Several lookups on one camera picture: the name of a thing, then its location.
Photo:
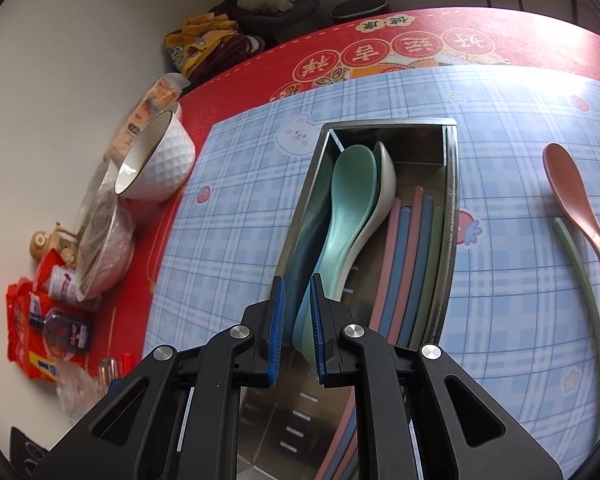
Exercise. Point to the blue plaid table mat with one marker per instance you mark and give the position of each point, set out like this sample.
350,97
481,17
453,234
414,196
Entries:
505,110

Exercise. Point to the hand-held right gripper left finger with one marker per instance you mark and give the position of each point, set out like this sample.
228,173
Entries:
278,330

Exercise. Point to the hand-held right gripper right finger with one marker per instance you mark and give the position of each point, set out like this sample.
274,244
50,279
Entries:
320,335

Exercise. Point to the plastic wrapped bowl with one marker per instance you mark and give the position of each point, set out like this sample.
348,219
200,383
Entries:
92,195
107,255

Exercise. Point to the beige toy figure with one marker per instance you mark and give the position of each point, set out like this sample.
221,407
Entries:
45,242

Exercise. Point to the small white jar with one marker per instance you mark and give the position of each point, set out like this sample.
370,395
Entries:
64,284

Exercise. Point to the yellow clothes pile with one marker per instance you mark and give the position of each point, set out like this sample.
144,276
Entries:
200,40

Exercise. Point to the orange snack packet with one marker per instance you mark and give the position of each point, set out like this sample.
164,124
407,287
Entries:
140,110

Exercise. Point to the stainless steel utensil tray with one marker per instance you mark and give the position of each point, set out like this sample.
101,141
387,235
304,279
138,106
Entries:
420,145

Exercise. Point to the white textured bowl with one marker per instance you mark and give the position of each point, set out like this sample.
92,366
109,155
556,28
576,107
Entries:
167,165

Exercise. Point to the clear glass cup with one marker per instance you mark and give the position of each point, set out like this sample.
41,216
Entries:
80,390

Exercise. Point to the pink spoon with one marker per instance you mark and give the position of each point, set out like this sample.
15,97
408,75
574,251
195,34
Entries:
570,185

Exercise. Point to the green spoon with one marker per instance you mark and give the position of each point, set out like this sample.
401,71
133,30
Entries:
352,185

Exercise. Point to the dark red clothes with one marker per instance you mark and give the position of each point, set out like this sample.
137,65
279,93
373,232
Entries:
230,57

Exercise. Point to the white spoon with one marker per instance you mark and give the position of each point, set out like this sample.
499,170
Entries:
386,170

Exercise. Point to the dark seat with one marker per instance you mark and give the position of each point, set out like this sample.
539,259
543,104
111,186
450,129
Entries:
290,15

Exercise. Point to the red snack bag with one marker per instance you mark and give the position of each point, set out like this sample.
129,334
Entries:
52,262

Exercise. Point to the green chopstick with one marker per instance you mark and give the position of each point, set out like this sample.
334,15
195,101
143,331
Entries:
432,270
587,285

